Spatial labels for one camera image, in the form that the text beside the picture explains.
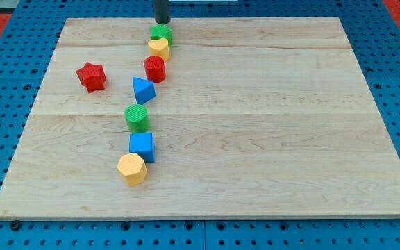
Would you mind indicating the red star block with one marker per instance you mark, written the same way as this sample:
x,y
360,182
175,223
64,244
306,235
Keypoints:
x,y
92,77

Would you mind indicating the yellow hexagon block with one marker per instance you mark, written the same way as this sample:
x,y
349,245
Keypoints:
x,y
132,169

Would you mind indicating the green star block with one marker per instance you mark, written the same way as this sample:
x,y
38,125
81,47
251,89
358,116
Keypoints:
x,y
161,31

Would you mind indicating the blue cube block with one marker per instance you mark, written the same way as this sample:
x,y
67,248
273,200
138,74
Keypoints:
x,y
143,145

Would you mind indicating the yellow heart block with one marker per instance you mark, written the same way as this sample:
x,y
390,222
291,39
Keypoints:
x,y
159,48

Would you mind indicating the green cylinder block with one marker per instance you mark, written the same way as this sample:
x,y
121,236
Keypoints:
x,y
136,117

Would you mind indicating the red cylinder block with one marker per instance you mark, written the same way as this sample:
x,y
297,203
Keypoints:
x,y
154,67

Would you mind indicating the wooden board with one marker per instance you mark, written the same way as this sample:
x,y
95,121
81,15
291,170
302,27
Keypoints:
x,y
258,118

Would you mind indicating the blue triangle block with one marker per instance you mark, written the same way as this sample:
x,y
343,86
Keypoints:
x,y
144,90

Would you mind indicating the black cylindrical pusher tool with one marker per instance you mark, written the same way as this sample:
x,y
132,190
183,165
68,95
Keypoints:
x,y
161,9

